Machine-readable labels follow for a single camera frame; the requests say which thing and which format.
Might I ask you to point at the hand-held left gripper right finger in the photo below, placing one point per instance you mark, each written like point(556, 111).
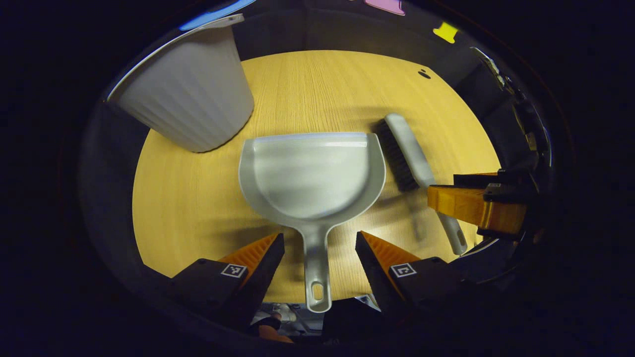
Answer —
point(372, 272)

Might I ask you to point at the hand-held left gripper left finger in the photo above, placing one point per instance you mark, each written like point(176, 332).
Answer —
point(265, 277)

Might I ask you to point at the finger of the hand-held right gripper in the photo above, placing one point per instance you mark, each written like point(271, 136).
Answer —
point(476, 179)
point(471, 206)

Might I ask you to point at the small grey broom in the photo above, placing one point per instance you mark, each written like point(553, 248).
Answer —
point(409, 148)

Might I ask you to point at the grey plastic dustpan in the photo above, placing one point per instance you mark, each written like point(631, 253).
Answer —
point(312, 178)

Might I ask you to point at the white ribbed garbage bin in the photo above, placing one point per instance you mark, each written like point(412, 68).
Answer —
point(193, 94)

